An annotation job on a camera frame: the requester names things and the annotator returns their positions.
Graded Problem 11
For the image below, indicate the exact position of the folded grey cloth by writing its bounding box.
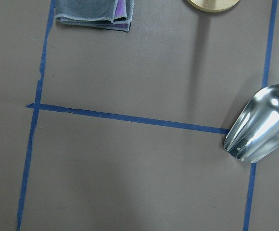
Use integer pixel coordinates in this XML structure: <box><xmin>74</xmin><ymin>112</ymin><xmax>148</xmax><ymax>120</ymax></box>
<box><xmin>55</xmin><ymin>0</ymin><xmax>134</xmax><ymax>32</ymax></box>

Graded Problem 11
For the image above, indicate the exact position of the metal scoop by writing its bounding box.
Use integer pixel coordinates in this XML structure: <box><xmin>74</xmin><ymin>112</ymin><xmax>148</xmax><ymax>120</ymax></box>
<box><xmin>224</xmin><ymin>84</ymin><xmax>279</xmax><ymax>163</ymax></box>

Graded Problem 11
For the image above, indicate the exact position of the wooden paper towel stand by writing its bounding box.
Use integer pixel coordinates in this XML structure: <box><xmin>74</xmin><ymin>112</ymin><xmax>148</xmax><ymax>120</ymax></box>
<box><xmin>187</xmin><ymin>0</ymin><xmax>239</xmax><ymax>13</ymax></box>

